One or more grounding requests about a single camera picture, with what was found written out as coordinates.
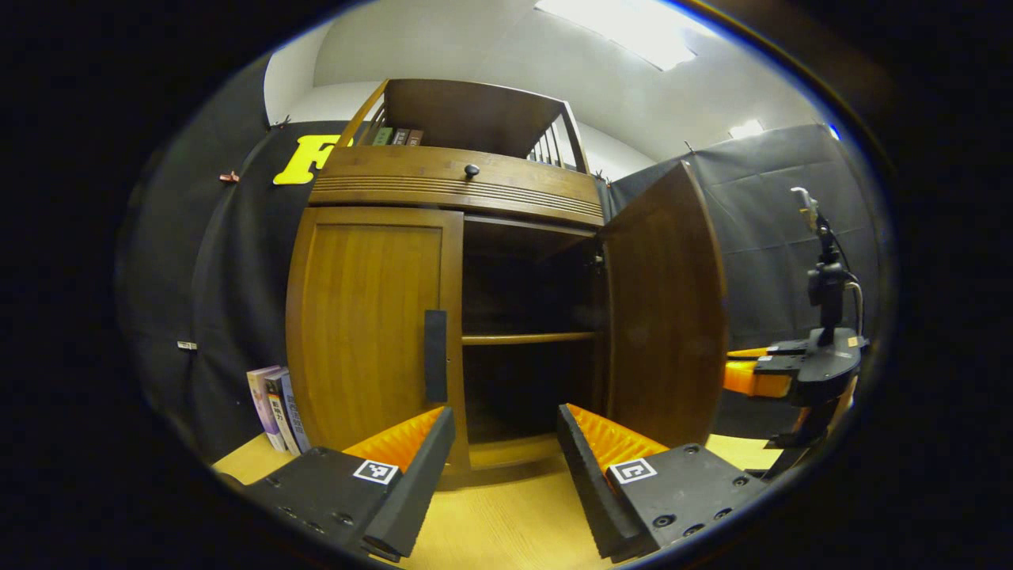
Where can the metal door hinge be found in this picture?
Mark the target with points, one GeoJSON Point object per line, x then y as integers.
{"type": "Point", "coordinates": [597, 263]}

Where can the large ceiling light panel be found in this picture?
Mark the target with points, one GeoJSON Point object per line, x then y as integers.
{"type": "Point", "coordinates": [633, 32]}

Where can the wooden double-door shoe cabinet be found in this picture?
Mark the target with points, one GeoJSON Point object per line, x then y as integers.
{"type": "Point", "coordinates": [467, 115]}

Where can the blue book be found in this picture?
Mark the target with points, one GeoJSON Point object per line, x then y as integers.
{"type": "Point", "coordinates": [294, 412]}

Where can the black backdrop cloth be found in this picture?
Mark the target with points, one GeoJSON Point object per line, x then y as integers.
{"type": "Point", "coordinates": [198, 261]}

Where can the wooden shoe cabinet door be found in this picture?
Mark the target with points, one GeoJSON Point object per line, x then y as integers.
{"type": "Point", "coordinates": [364, 332]}
{"type": "Point", "coordinates": [665, 317]}

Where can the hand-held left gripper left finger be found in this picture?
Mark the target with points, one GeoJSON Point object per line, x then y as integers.
{"type": "Point", "coordinates": [411, 483]}

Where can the green book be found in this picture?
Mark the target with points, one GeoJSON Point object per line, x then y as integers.
{"type": "Point", "coordinates": [382, 136]}

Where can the pale purple book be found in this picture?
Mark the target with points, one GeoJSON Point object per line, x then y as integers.
{"type": "Point", "coordinates": [261, 404]}

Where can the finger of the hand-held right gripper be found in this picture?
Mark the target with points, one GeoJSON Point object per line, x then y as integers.
{"type": "Point", "coordinates": [760, 378]}
{"type": "Point", "coordinates": [779, 349]}

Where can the small ceiling light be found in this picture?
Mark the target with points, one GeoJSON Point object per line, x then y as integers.
{"type": "Point", "coordinates": [746, 129]}

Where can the wooden inner cabinet shelf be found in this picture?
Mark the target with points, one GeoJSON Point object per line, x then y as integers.
{"type": "Point", "coordinates": [526, 338]}

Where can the wooden cabinet drawer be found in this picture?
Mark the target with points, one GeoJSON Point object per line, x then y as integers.
{"type": "Point", "coordinates": [411, 170]}

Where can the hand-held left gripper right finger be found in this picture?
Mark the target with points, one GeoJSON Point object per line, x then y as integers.
{"type": "Point", "coordinates": [589, 483]}

